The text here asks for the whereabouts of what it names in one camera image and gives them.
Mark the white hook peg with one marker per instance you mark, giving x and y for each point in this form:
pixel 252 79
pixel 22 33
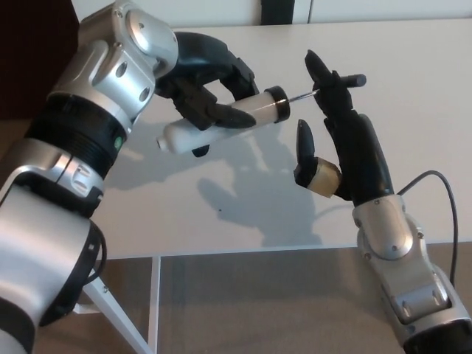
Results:
pixel 83 308

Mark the dark brown cabinet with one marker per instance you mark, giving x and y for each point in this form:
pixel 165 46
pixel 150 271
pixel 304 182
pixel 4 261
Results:
pixel 29 55

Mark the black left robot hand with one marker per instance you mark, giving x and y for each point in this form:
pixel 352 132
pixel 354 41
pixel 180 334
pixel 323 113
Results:
pixel 206 51

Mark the white metal desk leg frame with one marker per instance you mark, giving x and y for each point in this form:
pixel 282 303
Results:
pixel 118 317

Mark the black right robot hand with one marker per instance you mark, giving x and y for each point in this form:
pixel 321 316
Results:
pixel 361 155

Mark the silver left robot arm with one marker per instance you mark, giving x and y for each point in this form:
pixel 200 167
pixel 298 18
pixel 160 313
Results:
pixel 110 73

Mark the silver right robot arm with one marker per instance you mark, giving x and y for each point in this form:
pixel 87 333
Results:
pixel 391 228

